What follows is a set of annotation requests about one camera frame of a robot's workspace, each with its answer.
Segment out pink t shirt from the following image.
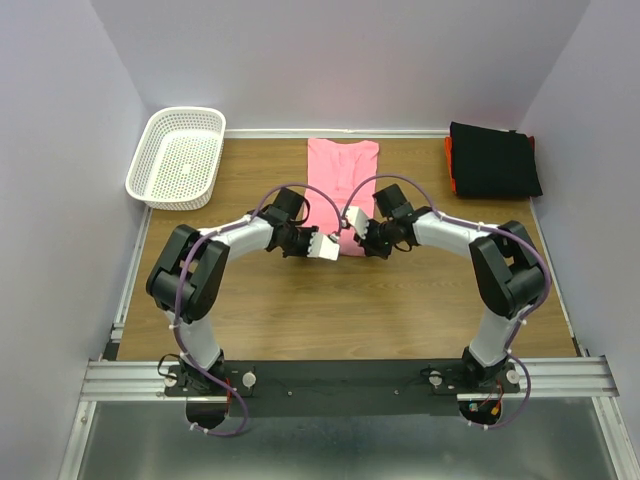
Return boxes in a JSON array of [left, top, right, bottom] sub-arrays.
[[304, 138, 379, 235]]

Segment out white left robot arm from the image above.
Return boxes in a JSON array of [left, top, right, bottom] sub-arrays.
[[146, 188, 318, 395]]

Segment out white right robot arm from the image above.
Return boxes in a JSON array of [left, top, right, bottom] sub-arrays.
[[344, 184, 551, 392]]

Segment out orange folded t shirt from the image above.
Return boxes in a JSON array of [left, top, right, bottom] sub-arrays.
[[444, 136, 457, 194]]

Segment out black folded t shirt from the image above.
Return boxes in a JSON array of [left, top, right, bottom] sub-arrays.
[[448, 122, 543, 199]]

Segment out white plastic basket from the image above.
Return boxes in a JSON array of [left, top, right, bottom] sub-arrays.
[[125, 106, 226, 211]]

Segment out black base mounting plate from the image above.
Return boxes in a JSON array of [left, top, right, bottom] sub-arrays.
[[159, 359, 521, 419]]

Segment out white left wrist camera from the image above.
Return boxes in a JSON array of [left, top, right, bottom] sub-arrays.
[[307, 232, 340, 261]]

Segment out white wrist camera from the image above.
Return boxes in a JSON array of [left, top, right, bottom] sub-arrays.
[[307, 232, 340, 261], [345, 206, 370, 241]]

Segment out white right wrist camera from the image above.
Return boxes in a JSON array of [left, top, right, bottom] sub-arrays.
[[345, 206, 370, 241]]

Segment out aluminium frame rail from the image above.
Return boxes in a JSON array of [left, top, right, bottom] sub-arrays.
[[81, 357, 619, 402]]

